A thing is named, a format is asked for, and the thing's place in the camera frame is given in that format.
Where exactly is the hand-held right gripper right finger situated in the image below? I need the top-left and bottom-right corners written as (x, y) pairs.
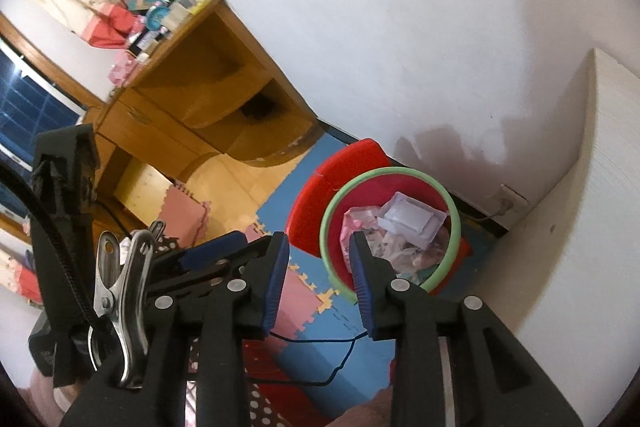
top-left (348, 231), bottom-right (583, 427)

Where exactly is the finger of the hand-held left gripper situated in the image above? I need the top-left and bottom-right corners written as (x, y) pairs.
top-left (150, 229), bottom-right (248, 278)
top-left (149, 236), bottom-right (275, 304)

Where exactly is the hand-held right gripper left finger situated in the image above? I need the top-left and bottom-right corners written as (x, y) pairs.
top-left (60, 231), bottom-right (291, 427)

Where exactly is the pink plastic bag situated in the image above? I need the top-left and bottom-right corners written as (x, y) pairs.
top-left (341, 204), bottom-right (396, 278)

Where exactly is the clear plastic box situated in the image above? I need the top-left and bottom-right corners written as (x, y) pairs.
top-left (376, 192), bottom-right (448, 250)

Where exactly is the red bucket green rim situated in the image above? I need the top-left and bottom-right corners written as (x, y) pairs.
top-left (320, 167), bottom-right (462, 305)

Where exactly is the person's left forearm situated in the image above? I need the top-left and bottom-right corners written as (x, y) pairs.
top-left (20, 357), bottom-right (96, 427)

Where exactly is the metal spring clip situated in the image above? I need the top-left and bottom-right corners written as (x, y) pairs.
top-left (130, 221), bottom-right (168, 258)
top-left (87, 229), bottom-right (156, 390)

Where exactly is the light wooden panel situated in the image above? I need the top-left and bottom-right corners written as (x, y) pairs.
top-left (112, 157), bottom-right (176, 228)

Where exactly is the window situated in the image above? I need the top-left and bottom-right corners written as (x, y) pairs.
top-left (0, 42), bottom-right (86, 168)

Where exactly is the person's left leg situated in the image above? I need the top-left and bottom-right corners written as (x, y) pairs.
top-left (330, 387), bottom-right (401, 427)

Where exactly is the polka dot cloth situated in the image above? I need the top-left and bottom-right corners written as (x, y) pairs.
top-left (185, 339), bottom-right (331, 427)

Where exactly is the pink patterned box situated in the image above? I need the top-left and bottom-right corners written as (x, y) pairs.
top-left (107, 49), bottom-right (143, 88)

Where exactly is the red gift bag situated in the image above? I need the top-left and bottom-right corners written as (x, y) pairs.
top-left (82, 2), bottom-right (138, 50)

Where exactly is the wooden cabinet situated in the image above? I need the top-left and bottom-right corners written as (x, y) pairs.
top-left (75, 0), bottom-right (321, 228)

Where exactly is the light wooden table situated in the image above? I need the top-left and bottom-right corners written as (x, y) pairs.
top-left (480, 47), bottom-right (640, 427)

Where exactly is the blue round toy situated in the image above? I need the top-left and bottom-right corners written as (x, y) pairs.
top-left (145, 4), bottom-right (173, 32)

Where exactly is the white container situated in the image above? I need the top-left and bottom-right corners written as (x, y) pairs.
top-left (162, 2), bottom-right (193, 30)

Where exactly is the black cable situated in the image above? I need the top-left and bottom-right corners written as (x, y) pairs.
top-left (0, 164), bottom-right (101, 333)

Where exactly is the thin black wire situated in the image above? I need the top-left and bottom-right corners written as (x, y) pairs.
top-left (245, 327), bottom-right (371, 388)

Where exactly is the wall socket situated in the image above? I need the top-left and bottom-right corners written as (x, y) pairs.
top-left (492, 184), bottom-right (531, 215)

